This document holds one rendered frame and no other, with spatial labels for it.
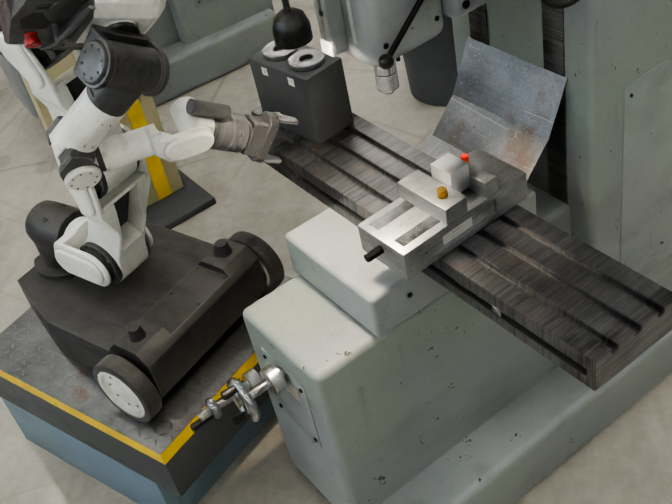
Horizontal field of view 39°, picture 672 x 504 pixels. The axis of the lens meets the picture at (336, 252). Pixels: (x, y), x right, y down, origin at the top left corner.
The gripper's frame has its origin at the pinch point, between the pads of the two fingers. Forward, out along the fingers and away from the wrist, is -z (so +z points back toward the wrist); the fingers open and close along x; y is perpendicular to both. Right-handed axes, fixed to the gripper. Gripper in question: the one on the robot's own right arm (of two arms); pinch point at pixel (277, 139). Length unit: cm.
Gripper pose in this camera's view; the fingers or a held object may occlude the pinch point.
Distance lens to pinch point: 222.5
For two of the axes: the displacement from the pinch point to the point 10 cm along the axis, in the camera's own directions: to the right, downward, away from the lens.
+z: -7.7, -0.5, -6.4
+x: 4.0, -8.2, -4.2
